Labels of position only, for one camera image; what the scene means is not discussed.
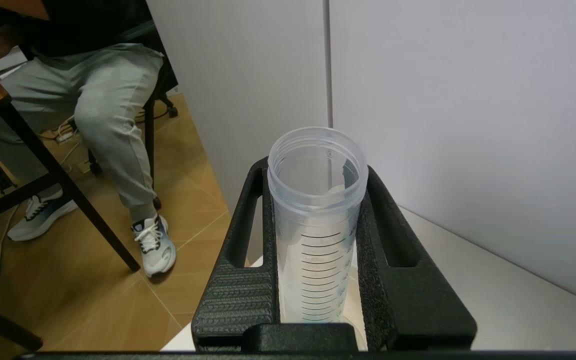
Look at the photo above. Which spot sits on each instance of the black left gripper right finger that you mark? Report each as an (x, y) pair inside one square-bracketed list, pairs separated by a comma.
[(408, 295)]

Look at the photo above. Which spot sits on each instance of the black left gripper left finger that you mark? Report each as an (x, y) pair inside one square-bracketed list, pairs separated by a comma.
[(240, 295)]

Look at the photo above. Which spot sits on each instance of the clear graduated plastic test tube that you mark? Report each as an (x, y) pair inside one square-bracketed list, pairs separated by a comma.
[(318, 270)]

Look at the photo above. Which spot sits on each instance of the black office chair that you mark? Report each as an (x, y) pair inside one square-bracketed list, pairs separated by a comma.
[(150, 115)]

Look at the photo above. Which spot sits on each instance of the wooden table black legs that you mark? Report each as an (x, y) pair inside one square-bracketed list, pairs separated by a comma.
[(63, 185)]

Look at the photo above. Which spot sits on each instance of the seated person grey trousers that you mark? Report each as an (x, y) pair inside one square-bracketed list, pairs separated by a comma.
[(108, 110)]

